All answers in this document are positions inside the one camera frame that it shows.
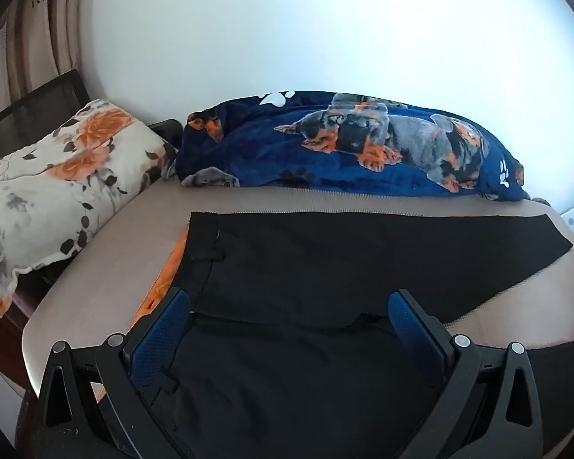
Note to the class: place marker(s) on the black chair armrest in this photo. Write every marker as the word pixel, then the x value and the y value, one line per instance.
pixel 165 131

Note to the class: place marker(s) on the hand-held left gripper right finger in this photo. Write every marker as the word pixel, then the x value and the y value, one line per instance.
pixel 411 327

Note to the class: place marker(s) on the white floral pillow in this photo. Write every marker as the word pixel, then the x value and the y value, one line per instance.
pixel 52 191

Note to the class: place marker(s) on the blue dog-print blanket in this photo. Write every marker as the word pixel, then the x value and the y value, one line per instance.
pixel 268 153

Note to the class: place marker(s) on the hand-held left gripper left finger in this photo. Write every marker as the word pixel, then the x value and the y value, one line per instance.
pixel 165 330

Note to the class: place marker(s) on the beige curtain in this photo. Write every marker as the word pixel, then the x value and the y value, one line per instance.
pixel 38 48

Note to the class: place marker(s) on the black mesh chair back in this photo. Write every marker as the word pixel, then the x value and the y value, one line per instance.
pixel 33 114

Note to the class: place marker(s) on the beige bed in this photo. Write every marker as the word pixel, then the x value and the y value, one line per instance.
pixel 124 258

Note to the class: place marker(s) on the black pants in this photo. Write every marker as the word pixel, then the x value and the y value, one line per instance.
pixel 315 258

